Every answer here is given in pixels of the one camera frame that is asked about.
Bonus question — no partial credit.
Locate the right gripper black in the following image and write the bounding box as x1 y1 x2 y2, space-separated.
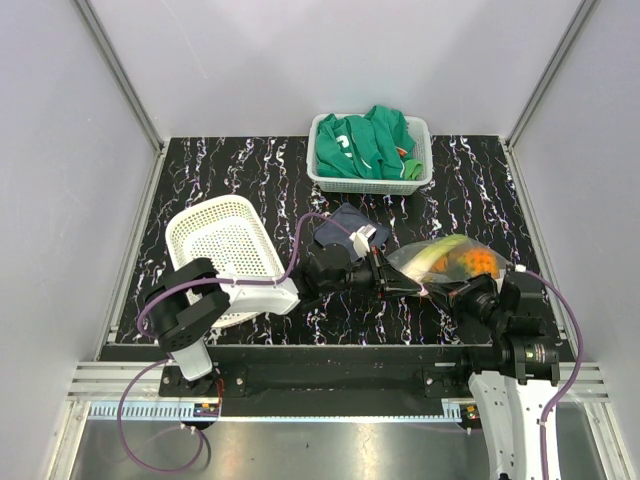
422 270 509 331

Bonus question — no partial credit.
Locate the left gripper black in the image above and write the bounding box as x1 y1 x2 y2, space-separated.
321 247 421 304

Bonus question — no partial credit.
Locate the clear zip top bag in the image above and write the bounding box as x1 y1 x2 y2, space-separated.
387 234 511 297

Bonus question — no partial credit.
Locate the fake green onion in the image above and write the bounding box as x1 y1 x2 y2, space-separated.
402 234 470 275

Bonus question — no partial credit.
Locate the fake pineapple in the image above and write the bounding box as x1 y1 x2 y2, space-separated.
430 246 500 281

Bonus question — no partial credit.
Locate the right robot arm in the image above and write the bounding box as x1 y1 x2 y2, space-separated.
426 274 561 479

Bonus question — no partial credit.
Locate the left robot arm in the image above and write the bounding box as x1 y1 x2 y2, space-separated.
139 244 426 396

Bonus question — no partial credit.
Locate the dark blue cloth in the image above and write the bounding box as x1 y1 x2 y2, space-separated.
313 203 391 261

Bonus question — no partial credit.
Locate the green clothing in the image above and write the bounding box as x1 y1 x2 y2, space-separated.
315 105 424 181

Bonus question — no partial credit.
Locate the grey plastic basket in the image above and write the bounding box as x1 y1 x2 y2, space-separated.
306 106 433 196

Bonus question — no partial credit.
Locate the white perforated basket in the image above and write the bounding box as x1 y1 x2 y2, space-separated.
165 195 297 328

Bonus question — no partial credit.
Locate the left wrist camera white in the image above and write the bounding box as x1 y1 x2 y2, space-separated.
349 224 376 258

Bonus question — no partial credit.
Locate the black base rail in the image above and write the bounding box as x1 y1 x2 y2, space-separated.
99 343 576 419

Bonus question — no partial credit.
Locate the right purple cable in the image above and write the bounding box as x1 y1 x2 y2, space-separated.
522 269 584 480

